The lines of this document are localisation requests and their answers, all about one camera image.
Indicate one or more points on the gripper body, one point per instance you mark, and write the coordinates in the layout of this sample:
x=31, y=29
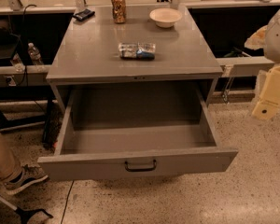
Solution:
x=278, y=39

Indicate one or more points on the grey top drawer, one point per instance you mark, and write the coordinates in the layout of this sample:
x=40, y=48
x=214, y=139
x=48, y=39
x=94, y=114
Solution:
x=103, y=127

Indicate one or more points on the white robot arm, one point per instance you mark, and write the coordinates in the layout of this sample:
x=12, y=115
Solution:
x=268, y=39

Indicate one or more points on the grey metal drawer cabinet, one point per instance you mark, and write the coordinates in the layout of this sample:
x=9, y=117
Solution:
x=89, y=51

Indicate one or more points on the white paper bowl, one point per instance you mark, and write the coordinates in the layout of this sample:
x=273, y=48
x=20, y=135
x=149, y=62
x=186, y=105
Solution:
x=165, y=17

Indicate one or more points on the blue clear snack packet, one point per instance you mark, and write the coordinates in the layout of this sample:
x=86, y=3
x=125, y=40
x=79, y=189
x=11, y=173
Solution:
x=137, y=51

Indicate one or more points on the gold soda can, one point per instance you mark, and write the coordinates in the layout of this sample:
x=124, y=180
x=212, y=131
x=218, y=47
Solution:
x=119, y=11

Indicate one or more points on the black small device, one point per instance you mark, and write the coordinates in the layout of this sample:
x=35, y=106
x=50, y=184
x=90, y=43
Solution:
x=83, y=15

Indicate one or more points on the clear plastic water bottle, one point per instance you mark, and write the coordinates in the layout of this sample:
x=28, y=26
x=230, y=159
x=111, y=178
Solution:
x=34, y=54

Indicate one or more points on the grey sneaker shoe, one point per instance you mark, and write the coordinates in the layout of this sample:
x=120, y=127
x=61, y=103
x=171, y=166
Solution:
x=29, y=176

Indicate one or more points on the tan trouser leg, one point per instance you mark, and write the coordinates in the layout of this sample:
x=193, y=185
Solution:
x=10, y=166

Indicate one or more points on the black drawer handle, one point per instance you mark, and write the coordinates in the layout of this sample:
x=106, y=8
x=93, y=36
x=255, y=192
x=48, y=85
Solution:
x=140, y=167

